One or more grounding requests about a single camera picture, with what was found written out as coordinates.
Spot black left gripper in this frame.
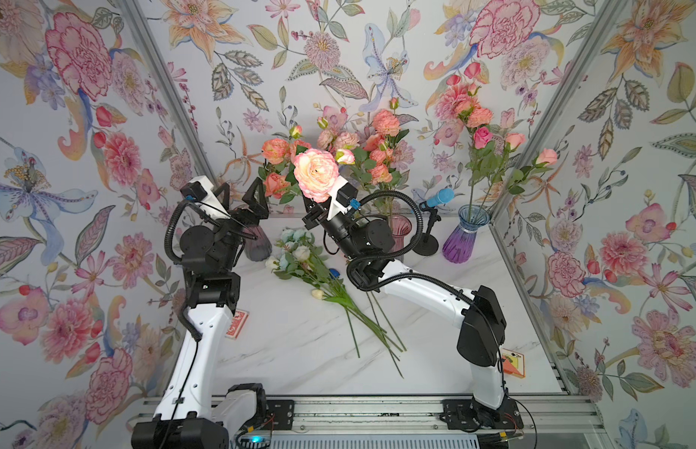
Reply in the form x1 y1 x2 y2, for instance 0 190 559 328
210 180 267 277

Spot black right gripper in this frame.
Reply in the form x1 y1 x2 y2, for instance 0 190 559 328
310 180 370 269

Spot large peach peony stem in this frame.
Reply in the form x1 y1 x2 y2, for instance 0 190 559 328
263 172 295 204

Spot coral rose spray stem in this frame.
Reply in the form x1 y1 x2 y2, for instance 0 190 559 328
259 125 312 185

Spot coral pink rose spray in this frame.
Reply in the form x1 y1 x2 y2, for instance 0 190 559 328
368 146 401 190

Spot pale pink carnation pair stem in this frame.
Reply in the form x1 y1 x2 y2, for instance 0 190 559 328
293 149 355 203

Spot pale pink peony stem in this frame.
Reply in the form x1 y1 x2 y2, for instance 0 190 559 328
316 108 371 192

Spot coral pink carnation stem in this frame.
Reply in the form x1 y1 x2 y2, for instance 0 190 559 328
367 99 413 171

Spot magenta rose stem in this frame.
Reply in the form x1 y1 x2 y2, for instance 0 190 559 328
469 125 493 206

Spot coral carnation spray stem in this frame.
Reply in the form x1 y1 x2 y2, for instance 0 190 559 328
434 82 493 189

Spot light pink rose stem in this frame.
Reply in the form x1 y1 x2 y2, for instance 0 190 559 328
493 149 559 199
480 133 527 210

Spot single pink rose stem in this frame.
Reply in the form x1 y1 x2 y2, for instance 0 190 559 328
363 135 413 190

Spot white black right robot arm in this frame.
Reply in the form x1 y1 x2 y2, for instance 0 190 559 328
303 184 513 430

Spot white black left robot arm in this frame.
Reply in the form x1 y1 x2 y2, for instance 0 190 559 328
131 176 271 448

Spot pink ribbed glass vase centre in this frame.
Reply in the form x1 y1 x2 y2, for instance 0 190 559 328
390 214 413 253

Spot pink ribbed glass vase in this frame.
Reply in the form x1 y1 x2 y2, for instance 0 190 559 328
244 224 272 262
390 214 413 253

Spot pink ribbed glass vase left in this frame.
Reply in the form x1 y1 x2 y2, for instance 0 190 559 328
244 224 272 262

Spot bunch of artificial flowers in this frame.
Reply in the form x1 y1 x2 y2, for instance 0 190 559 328
266 227 407 368

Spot blue purple glass vase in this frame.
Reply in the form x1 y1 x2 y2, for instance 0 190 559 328
442 205 490 264

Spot blue microphone on black stand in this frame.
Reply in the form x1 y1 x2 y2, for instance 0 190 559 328
413 188 456 256

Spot red playing card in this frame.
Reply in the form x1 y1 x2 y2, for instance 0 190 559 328
226 310 249 340

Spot orange pink card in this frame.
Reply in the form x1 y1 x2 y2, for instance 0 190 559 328
501 348 525 379

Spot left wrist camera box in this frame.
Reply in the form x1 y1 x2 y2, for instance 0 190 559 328
180 176 228 219

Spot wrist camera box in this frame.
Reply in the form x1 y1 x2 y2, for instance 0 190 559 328
180 176 228 219
327 176 361 221

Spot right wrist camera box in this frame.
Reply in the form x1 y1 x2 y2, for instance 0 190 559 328
327 176 361 221

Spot left corner aluminium post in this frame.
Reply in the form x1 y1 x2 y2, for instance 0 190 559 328
118 0 220 186

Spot corner aluminium post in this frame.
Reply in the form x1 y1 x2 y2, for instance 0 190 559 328
118 0 220 186
492 1 622 215

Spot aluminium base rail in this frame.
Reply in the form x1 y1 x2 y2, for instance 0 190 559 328
128 394 607 449

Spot right corner aluminium post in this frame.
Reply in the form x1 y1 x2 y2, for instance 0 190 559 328
492 1 622 215

